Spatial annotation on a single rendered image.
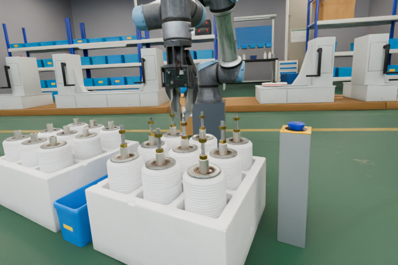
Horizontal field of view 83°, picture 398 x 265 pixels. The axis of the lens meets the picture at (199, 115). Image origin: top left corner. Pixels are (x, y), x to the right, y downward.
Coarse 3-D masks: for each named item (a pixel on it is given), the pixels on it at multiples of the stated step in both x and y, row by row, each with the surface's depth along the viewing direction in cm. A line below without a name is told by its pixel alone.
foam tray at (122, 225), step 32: (256, 160) 72; (96, 192) 57; (256, 192) 64; (96, 224) 59; (128, 224) 53; (160, 224) 48; (192, 224) 44; (224, 224) 43; (256, 224) 66; (128, 256) 55; (160, 256) 50; (192, 256) 46; (224, 256) 42
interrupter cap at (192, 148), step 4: (180, 144) 68; (192, 144) 68; (172, 148) 64; (176, 148) 65; (180, 148) 65; (192, 148) 64; (196, 148) 64; (176, 152) 62; (180, 152) 62; (184, 152) 62; (188, 152) 62
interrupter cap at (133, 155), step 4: (132, 152) 63; (136, 152) 63; (112, 156) 60; (116, 156) 61; (120, 156) 61; (132, 156) 60; (136, 156) 60; (112, 160) 57; (116, 160) 58; (120, 160) 58; (124, 160) 57; (128, 160) 57; (132, 160) 58
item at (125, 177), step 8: (136, 160) 58; (112, 168) 56; (120, 168) 56; (128, 168) 56; (136, 168) 58; (112, 176) 57; (120, 176) 56; (128, 176) 57; (136, 176) 58; (112, 184) 57; (120, 184) 57; (128, 184) 57; (136, 184) 58; (120, 192) 57; (128, 192) 57
